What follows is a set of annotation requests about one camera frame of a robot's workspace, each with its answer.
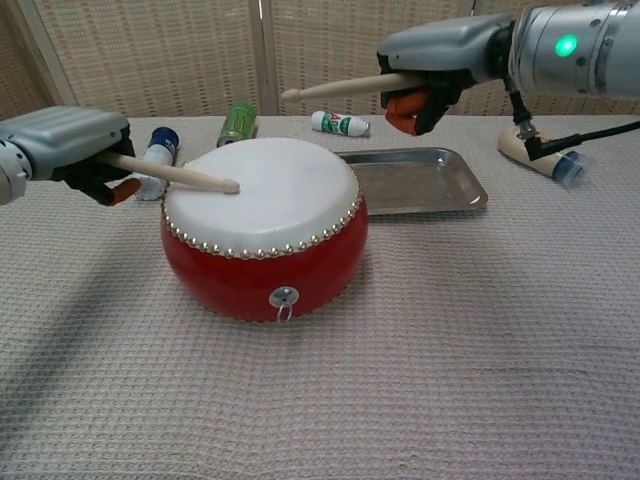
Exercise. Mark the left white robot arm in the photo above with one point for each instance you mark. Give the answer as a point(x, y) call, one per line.
point(10, 170)

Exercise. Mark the rectangular metal tray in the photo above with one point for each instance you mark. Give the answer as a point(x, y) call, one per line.
point(415, 185)

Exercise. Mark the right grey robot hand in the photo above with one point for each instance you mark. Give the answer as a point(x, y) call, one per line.
point(440, 45)

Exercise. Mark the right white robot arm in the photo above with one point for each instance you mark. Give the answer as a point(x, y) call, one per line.
point(575, 45)

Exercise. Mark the wooden drumstick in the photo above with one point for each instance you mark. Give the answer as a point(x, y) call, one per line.
point(340, 88)
point(190, 176)

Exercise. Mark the small white bottle green label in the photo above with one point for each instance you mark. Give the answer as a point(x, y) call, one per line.
point(337, 123)

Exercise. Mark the woven folding screen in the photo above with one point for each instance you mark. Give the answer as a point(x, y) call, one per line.
point(150, 50)

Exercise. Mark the red drum white skin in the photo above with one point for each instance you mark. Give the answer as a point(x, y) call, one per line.
point(280, 220)

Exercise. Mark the cream mayonnaise squeeze bottle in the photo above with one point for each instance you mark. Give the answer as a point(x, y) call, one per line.
point(510, 145)

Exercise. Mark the white bottle blue cap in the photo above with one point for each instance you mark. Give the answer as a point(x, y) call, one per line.
point(162, 145)

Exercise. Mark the green drink can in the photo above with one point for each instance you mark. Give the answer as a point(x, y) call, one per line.
point(237, 125)

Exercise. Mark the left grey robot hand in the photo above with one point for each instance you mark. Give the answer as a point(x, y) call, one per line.
point(70, 135)

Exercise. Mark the beige woven tablecloth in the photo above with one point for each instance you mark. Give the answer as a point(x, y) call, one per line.
point(320, 400)

